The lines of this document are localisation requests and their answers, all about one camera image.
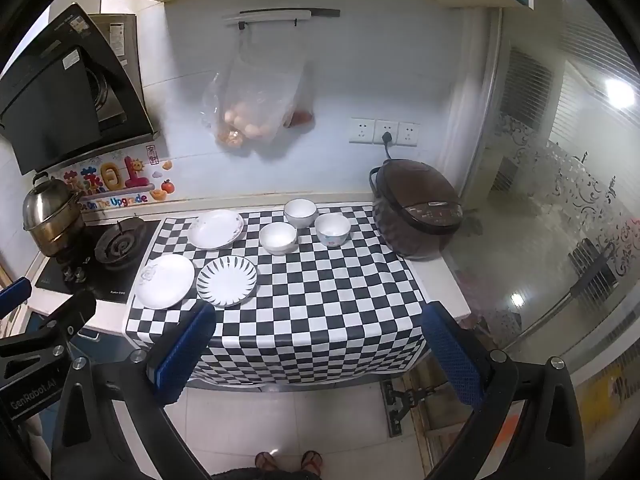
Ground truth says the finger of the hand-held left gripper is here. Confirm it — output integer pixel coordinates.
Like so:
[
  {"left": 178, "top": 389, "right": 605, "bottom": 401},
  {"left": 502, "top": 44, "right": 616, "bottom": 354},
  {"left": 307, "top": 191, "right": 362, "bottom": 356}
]
[
  {"left": 0, "top": 290, "right": 98, "bottom": 361},
  {"left": 0, "top": 277, "right": 33, "bottom": 320}
]

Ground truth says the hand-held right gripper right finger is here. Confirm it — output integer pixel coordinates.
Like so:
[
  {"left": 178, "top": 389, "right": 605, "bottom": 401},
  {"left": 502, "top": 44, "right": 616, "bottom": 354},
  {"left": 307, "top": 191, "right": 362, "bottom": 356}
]
[{"left": 420, "top": 301, "right": 588, "bottom": 480}]

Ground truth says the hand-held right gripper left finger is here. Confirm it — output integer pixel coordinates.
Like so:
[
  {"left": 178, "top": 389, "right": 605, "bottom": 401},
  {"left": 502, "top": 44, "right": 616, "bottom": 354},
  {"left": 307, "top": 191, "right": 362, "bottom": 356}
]
[{"left": 52, "top": 302, "right": 217, "bottom": 480}]

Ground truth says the white bowl with blue print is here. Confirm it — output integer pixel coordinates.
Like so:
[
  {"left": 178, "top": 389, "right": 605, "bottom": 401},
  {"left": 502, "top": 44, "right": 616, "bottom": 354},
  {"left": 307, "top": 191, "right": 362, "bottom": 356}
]
[{"left": 314, "top": 213, "right": 351, "bottom": 248}]

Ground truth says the black glass gas stove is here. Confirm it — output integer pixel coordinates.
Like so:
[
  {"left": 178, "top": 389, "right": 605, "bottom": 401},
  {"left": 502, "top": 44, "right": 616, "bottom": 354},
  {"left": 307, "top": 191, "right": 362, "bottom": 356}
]
[{"left": 35, "top": 217, "right": 163, "bottom": 306}]

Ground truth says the grey floor mop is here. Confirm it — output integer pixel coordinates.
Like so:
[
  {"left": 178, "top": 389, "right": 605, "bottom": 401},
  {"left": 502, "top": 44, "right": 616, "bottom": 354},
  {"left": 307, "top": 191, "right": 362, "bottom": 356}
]
[{"left": 379, "top": 379, "right": 437, "bottom": 442}]

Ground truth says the white plate with flower print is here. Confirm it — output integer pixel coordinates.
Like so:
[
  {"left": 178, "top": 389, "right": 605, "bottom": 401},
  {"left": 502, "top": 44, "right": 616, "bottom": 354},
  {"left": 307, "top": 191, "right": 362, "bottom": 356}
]
[{"left": 135, "top": 253, "right": 196, "bottom": 309}]

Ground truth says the white plate with black stripes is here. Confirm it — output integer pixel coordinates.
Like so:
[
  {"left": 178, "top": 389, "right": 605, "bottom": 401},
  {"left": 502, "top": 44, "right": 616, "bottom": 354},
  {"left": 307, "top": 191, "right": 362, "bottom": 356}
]
[{"left": 196, "top": 255, "right": 259, "bottom": 308}]

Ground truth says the black stove burner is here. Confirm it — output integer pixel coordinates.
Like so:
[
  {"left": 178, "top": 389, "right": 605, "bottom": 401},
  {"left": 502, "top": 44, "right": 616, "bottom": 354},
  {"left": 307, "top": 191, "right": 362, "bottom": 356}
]
[{"left": 94, "top": 225, "right": 149, "bottom": 266}]

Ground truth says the steel steamer pot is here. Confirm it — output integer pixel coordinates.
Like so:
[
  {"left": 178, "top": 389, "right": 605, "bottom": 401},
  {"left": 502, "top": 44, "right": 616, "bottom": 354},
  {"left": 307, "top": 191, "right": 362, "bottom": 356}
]
[{"left": 22, "top": 172, "right": 87, "bottom": 262}]

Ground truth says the white deep plate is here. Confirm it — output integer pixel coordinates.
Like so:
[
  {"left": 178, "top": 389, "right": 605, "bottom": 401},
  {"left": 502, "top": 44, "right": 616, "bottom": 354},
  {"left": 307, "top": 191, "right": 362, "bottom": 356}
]
[{"left": 187, "top": 209, "right": 245, "bottom": 251}]

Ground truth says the black and white checkered cloth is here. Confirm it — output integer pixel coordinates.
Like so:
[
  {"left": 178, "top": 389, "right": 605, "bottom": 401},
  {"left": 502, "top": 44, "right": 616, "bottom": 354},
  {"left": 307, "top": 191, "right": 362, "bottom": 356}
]
[{"left": 124, "top": 202, "right": 431, "bottom": 388}]

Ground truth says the brown rice cooker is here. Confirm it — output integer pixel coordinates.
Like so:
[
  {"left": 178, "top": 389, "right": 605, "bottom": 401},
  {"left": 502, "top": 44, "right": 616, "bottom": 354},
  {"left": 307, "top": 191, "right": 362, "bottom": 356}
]
[{"left": 369, "top": 159, "right": 466, "bottom": 262}]

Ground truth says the person's right foot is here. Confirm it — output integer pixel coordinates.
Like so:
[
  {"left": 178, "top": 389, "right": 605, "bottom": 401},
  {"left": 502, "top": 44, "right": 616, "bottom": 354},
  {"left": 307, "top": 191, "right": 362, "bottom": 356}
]
[{"left": 299, "top": 450, "right": 323, "bottom": 476}]

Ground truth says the black range hood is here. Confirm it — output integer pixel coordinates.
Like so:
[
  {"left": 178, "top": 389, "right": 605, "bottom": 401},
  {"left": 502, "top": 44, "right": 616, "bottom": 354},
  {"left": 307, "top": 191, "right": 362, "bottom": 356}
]
[{"left": 0, "top": 2, "right": 161, "bottom": 177}]

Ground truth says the frosted glass door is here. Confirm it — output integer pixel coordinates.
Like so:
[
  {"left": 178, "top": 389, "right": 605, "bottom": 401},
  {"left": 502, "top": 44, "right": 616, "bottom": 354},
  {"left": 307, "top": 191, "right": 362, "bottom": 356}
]
[{"left": 477, "top": 7, "right": 640, "bottom": 361}]

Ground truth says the pile of brown eggs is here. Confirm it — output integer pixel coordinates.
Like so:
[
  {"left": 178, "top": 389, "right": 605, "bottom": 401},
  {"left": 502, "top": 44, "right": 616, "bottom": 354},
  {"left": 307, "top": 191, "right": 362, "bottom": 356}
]
[{"left": 217, "top": 105, "right": 281, "bottom": 148}]

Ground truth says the clear bag with red contents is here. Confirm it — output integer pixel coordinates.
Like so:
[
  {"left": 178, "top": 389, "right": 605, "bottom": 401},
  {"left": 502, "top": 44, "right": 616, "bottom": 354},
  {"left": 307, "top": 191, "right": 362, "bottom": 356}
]
[{"left": 282, "top": 57, "right": 317, "bottom": 130}]

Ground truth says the clear plastic bag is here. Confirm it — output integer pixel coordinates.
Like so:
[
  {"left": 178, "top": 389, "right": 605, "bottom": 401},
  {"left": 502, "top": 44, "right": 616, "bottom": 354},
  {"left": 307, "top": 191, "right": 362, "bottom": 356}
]
[{"left": 200, "top": 27, "right": 307, "bottom": 157}]

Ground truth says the colourful wall sticker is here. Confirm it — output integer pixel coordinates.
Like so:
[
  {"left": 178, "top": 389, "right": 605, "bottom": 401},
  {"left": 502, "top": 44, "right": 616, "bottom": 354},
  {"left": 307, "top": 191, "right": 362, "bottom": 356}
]
[{"left": 62, "top": 152, "right": 177, "bottom": 211}]

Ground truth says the white wall socket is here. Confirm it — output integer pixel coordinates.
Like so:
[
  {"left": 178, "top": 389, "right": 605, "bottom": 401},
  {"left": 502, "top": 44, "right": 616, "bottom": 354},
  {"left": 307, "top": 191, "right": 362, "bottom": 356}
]
[
  {"left": 374, "top": 119, "right": 400, "bottom": 146},
  {"left": 349, "top": 117, "right": 376, "bottom": 144},
  {"left": 397, "top": 121, "right": 421, "bottom": 148}
]

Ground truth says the wall hook rail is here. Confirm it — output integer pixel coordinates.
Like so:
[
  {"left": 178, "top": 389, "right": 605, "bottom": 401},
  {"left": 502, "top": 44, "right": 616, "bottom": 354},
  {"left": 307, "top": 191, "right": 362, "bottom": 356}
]
[{"left": 222, "top": 7, "right": 342, "bottom": 30}]

